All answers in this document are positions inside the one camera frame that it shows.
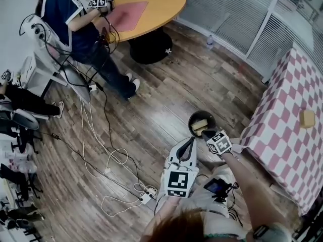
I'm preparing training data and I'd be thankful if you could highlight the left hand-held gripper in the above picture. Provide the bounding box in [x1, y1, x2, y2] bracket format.
[164, 137, 200, 199]

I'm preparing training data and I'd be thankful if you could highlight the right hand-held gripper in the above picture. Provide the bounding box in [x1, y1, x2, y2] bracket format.
[201, 129, 233, 156]

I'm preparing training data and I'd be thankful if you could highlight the black waste bin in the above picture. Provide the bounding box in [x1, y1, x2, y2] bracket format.
[188, 110, 217, 138]

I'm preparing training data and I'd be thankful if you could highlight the person's right forearm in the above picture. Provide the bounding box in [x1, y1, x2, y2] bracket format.
[222, 151, 263, 233]

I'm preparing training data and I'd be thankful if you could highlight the person's white shirt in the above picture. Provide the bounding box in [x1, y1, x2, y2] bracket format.
[189, 165, 293, 242]

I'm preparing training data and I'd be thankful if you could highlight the pink checkered tablecloth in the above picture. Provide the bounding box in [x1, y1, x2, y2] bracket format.
[239, 48, 323, 216]

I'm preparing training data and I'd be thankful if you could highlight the black round stool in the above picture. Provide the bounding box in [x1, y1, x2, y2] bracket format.
[128, 28, 174, 65]

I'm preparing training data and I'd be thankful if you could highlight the round yellow wooden table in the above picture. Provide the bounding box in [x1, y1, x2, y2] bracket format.
[92, 0, 187, 43]

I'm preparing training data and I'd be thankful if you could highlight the grey chair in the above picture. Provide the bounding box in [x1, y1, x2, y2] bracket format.
[19, 14, 91, 103]

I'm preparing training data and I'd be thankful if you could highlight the pink mat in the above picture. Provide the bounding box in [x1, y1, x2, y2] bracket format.
[108, 1, 149, 32]

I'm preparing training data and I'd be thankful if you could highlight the black waist-mounted recorder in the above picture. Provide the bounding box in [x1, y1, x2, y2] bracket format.
[203, 177, 232, 203]

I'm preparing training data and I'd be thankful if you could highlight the white cable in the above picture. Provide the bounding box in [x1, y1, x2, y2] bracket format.
[80, 97, 129, 178]

